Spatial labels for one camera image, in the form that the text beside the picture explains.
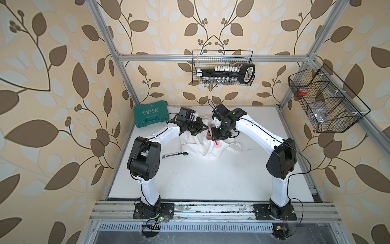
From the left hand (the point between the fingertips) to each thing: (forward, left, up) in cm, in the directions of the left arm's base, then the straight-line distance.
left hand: (207, 125), depth 88 cm
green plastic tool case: (+21, +41, -14) cm, 48 cm away
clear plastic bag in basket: (-3, -54, +17) cm, 57 cm away
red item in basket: (+15, -55, +14) cm, 59 cm away
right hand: (-7, -4, -3) cm, 9 cm away
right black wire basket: (-2, -60, +18) cm, 62 cm away
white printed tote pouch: (-7, +3, -10) cm, 12 cm away
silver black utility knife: (-11, +14, -15) cm, 23 cm away
